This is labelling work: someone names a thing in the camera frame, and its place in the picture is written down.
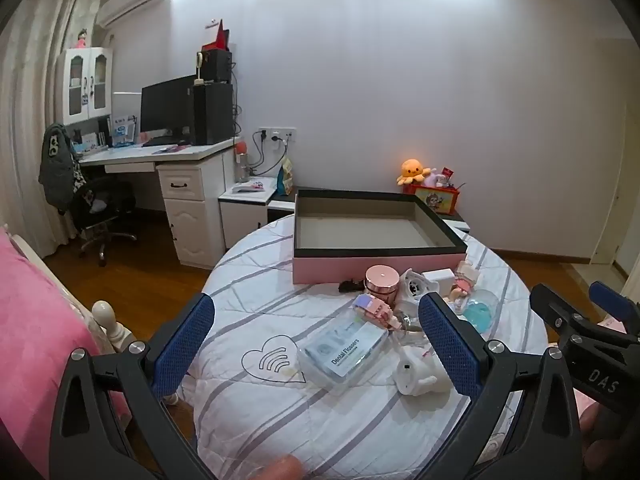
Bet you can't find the rose gold round jar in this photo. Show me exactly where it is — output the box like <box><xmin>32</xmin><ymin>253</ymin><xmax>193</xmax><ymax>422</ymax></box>
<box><xmin>364</xmin><ymin>265</ymin><xmax>401</xmax><ymax>307</ymax></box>

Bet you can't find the dark jacket with print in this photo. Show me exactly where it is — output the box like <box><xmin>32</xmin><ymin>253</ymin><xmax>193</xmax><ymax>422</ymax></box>
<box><xmin>39</xmin><ymin>123</ymin><xmax>84</xmax><ymax>212</ymax></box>

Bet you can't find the red triangular ornament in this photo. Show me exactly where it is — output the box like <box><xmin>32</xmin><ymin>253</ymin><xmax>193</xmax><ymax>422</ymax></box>
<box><xmin>202</xmin><ymin>19</ymin><xmax>232</xmax><ymax>52</ymax></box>

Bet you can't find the orange octopus plush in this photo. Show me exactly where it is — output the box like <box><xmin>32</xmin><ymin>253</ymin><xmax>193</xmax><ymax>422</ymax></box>
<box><xmin>396</xmin><ymin>159</ymin><xmax>432</xmax><ymax>186</ymax></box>

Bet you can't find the white round-grille device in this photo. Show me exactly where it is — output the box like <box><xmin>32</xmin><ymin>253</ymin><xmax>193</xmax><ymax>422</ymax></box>
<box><xmin>395</xmin><ymin>268</ymin><xmax>441</xmax><ymax>312</ymax></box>

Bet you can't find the pink blanket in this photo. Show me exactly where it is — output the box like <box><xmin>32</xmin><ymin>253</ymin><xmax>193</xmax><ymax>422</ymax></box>
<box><xmin>0</xmin><ymin>230</ymin><xmax>132</xmax><ymax>453</ymax></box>

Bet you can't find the red printed storage box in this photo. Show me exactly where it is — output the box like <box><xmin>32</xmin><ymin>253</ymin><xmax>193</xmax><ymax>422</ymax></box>
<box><xmin>410</xmin><ymin>182</ymin><xmax>464</xmax><ymax>217</ymax></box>

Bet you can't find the white cube charger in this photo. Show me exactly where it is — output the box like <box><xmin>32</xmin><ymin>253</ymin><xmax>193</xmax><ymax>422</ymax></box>
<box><xmin>422</xmin><ymin>269</ymin><xmax>456</xmax><ymax>292</ymax></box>

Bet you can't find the white wooden bed post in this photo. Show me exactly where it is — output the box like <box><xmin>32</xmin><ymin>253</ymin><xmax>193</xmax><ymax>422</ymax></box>
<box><xmin>92</xmin><ymin>300</ymin><xmax>137</xmax><ymax>357</ymax></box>

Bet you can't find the white glass-door cabinet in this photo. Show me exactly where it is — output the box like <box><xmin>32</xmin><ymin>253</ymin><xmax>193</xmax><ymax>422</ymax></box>
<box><xmin>56</xmin><ymin>47</ymin><xmax>115</xmax><ymax>126</ymax></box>

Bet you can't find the white wall socket strip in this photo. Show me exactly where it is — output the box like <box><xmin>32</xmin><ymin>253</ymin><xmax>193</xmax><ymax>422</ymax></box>
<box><xmin>258</xmin><ymin>127</ymin><xmax>297</xmax><ymax>144</ymax></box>

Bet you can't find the pink box with black rim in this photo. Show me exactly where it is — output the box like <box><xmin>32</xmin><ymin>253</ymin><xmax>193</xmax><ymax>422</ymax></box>
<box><xmin>292</xmin><ymin>189</ymin><xmax>468</xmax><ymax>285</ymax></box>

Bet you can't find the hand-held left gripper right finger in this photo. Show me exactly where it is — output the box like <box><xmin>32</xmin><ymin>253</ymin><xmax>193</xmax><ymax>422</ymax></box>
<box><xmin>417</xmin><ymin>291</ymin><xmax>583</xmax><ymax>480</ymax></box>

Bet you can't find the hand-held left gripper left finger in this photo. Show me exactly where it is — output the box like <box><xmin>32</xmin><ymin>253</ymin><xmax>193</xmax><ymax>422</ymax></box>
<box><xmin>49</xmin><ymin>292</ymin><xmax>217</xmax><ymax>480</ymax></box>

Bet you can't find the small doll figure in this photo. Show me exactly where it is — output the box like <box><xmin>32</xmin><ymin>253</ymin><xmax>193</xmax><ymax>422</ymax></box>
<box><xmin>444</xmin><ymin>260</ymin><xmax>484</xmax><ymax>312</ymax></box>

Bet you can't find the clear globe with blue base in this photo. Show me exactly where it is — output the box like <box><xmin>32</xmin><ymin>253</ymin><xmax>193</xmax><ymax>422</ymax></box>
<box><xmin>460</xmin><ymin>290</ymin><xmax>501</xmax><ymax>334</ymax></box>

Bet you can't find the blue white package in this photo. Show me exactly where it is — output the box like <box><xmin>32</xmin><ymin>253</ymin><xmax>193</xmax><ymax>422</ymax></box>
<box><xmin>111</xmin><ymin>115</ymin><xmax>137</xmax><ymax>147</ymax></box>

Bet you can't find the white air conditioner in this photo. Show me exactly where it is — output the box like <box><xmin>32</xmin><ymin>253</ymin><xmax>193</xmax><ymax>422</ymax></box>
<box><xmin>95</xmin><ymin>0</ymin><xmax>168</xmax><ymax>29</ymax></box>

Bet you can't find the clear dental flosser box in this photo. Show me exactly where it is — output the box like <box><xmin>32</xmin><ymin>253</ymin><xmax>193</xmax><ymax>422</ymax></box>
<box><xmin>297</xmin><ymin>317</ymin><xmax>392</xmax><ymax>389</ymax></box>

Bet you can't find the black office chair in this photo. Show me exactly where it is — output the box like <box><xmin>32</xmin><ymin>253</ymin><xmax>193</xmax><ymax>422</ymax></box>
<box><xmin>70</xmin><ymin>177</ymin><xmax>139</xmax><ymax>267</ymax></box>

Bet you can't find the blue yellow snack bag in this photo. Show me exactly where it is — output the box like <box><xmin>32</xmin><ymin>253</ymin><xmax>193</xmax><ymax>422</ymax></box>
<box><xmin>276</xmin><ymin>156</ymin><xmax>296</xmax><ymax>196</ymax></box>

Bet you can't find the cream curtain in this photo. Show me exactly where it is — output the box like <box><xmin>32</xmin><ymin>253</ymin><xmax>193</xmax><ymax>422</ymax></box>
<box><xmin>0</xmin><ymin>0</ymin><xmax>108</xmax><ymax>261</ymax></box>

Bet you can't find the small black speaker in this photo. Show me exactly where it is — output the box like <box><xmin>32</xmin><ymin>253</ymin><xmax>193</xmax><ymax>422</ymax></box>
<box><xmin>202</xmin><ymin>50</ymin><xmax>234</xmax><ymax>84</ymax></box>

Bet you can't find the white pink building block figure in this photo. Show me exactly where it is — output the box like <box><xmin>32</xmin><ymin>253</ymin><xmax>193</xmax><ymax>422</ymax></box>
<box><xmin>395</xmin><ymin>346</ymin><xmax>452</xmax><ymax>397</ymax></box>

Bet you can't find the white desk with drawers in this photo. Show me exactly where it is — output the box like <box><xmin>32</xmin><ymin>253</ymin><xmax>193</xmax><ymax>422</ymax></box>
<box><xmin>77</xmin><ymin>135</ymin><xmax>239</xmax><ymax>269</ymax></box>

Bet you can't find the black power cable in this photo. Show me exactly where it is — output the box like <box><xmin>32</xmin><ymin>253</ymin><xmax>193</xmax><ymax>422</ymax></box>
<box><xmin>249</xmin><ymin>130</ymin><xmax>292</xmax><ymax>172</ymax></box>

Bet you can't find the black computer monitor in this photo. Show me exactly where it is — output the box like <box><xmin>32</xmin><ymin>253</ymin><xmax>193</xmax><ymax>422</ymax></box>
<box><xmin>140</xmin><ymin>75</ymin><xmax>197</xmax><ymax>146</ymax></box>

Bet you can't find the person's right hand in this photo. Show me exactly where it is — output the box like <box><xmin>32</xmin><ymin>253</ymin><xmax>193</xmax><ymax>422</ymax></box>
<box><xmin>580</xmin><ymin>404</ymin><xmax>622</xmax><ymax>472</ymax></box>

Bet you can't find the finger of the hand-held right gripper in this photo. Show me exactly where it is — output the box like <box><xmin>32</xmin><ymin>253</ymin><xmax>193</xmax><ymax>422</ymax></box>
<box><xmin>588</xmin><ymin>281</ymin><xmax>640</xmax><ymax>334</ymax></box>
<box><xmin>530</xmin><ymin>283</ymin><xmax>640</xmax><ymax>347</ymax></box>

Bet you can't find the clear water bottle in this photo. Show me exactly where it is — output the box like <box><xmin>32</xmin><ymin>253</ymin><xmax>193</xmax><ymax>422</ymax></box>
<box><xmin>233</xmin><ymin>141</ymin><xmax>250</xmax><ymax>184</ymax></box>

